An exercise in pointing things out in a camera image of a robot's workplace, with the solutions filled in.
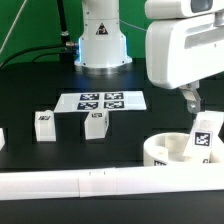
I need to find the white left wall piece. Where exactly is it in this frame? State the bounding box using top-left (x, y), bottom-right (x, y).
top-left (0, 128), bottom-right (5, 151)

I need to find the black vertical post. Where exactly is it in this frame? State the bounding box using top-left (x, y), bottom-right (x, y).
top-left (56, 0), bottom-right (74, 70)

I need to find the thin white cable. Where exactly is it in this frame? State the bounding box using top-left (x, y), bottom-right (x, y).
top-left (0, 0), bottom-right (28, 55)

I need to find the white marker base plate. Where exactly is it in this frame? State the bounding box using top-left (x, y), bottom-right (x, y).
top-left (54, 91), bottom-right (147, 113)

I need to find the black cable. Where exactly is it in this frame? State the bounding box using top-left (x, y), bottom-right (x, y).
top-left (0, 41), bottom-right (80, 69)
top-left (30, 49), bottom-right (80, 64)

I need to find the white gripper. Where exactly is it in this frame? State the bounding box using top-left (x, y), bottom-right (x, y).
top-left (145, 14), bottom-right (224, 114)

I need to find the black cable lower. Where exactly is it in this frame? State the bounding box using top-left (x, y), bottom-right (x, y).
top-left (30, 49), bottom-right (80, 64)

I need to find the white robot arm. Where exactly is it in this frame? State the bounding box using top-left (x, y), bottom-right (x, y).
top-left (75, 0), bottom-right (224, 113)

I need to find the white front wall bar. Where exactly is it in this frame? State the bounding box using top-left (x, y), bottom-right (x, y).
top-left (0, 164), bottom-right (224, 200)

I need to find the black cable upper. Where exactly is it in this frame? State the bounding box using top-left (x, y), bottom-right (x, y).
top-left (0, 41), bottom-right (80, 69)

